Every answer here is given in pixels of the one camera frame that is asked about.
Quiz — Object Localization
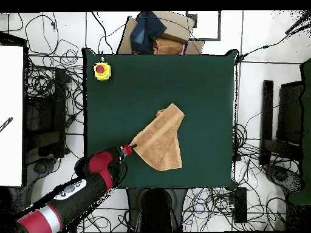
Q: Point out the tan terry towel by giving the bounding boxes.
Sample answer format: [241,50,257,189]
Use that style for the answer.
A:
[129,103,185,172]

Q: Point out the white flat panel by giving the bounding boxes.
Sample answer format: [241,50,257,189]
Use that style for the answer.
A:
[0,46,24,187]

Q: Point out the black flat bar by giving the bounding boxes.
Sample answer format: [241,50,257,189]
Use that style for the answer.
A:
[259,79,275,167]

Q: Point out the dark green table cloth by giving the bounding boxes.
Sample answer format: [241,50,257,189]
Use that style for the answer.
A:
[81,47,239,191]

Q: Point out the yellow emergency stop button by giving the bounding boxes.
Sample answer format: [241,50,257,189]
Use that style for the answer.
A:
[92,56,112,81]

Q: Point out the black equipment rack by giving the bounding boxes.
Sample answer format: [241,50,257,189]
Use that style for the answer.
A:
[276,81,304,146]
[24,67,67,163]

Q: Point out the black stand base foot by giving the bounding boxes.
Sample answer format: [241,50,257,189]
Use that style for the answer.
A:
[264,164,305,195]
[26,157,59,180]

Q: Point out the orange folded cloth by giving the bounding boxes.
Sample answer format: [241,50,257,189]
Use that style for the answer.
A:
[153,38,185,55]

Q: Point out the blue denim jeans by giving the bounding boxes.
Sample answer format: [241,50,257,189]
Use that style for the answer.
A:
[129,11,168,54]

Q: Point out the black power box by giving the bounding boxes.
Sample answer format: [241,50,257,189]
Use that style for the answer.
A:
[233,186,248,223]

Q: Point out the striped black rod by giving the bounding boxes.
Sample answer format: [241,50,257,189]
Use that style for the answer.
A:
[0,116,13,133]

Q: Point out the brown cardboard box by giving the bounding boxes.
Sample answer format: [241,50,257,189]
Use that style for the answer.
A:
[117,10,205,55]

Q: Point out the black tripod rod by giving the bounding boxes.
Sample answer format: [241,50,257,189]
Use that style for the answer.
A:
[285,10,311,35]

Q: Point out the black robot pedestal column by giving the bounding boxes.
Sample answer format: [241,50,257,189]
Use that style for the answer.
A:
[126,187,188,233]

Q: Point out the floor cable tangle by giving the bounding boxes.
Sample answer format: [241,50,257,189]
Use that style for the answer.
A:
[24,14,84,137]
[182,123,299,231]

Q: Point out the black rectangular frame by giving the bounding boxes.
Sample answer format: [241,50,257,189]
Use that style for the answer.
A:
[185,10,222,41]

